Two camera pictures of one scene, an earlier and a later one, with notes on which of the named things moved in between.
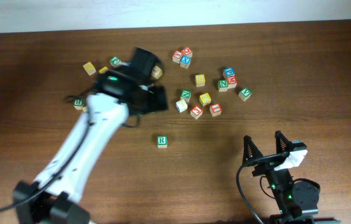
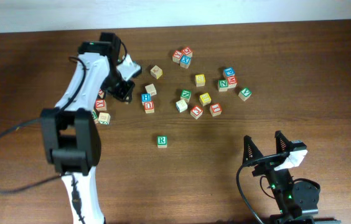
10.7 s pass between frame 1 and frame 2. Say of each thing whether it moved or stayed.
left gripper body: moved
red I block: stayed
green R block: stayed
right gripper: stayed
